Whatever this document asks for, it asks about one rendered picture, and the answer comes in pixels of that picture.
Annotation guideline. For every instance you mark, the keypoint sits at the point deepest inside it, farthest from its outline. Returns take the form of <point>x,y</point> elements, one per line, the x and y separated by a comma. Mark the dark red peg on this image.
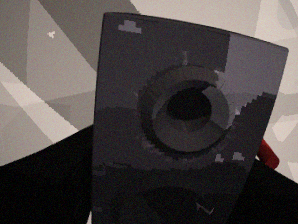
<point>267,156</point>

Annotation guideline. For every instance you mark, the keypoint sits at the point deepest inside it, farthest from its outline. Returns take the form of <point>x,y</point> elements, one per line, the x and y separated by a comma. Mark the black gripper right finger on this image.
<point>267,198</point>

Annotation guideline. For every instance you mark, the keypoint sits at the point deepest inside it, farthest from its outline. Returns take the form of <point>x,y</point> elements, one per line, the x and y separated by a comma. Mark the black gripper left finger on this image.
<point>51,186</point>

